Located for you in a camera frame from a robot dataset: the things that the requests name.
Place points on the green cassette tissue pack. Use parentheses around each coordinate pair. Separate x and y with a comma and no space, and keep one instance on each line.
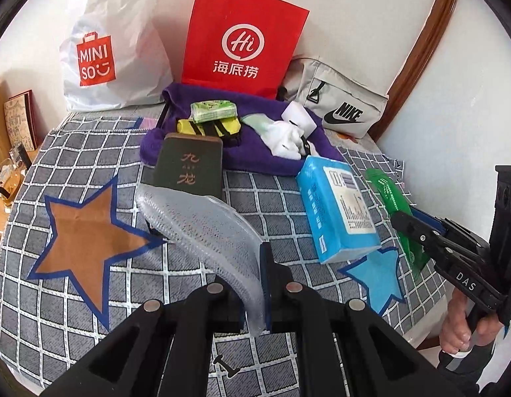
(207,111)

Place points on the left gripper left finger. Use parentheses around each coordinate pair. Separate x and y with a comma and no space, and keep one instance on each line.
(226,310)

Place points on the white Miniso plastic bag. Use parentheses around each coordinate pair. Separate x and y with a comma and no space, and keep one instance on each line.
(113,58)

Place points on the yellow adidas pouch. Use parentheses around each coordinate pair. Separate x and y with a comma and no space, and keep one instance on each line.
(227,129)

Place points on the white cotton glove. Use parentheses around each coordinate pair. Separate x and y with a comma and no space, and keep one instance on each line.
(283,139)

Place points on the grey Nike waist bag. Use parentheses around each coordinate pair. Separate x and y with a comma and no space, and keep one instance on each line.
(343,104)

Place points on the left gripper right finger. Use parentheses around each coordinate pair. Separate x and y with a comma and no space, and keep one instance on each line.
(277,304)

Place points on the person's right hand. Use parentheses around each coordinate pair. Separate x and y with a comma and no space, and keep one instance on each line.
(455,334)

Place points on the grey checked bed sheet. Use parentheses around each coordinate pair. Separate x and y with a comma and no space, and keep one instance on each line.
(53,310)

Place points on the dark green tea tin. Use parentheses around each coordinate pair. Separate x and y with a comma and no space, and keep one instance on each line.
(190,163)

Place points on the brown wooden door frame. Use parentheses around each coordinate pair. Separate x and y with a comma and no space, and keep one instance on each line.
(415,64)

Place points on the framed picture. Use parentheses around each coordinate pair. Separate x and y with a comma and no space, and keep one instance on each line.
(20,122)

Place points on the red Haidilao paper bag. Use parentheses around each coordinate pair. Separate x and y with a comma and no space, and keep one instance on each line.
(241,45)

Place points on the white sponge block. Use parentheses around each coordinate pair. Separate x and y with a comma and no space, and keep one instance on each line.
(296,114)

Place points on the clear mesh pouch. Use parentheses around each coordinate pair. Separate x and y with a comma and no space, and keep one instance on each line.
(214,233)

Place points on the blue tissue pack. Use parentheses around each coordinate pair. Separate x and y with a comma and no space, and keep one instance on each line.
(339,220)

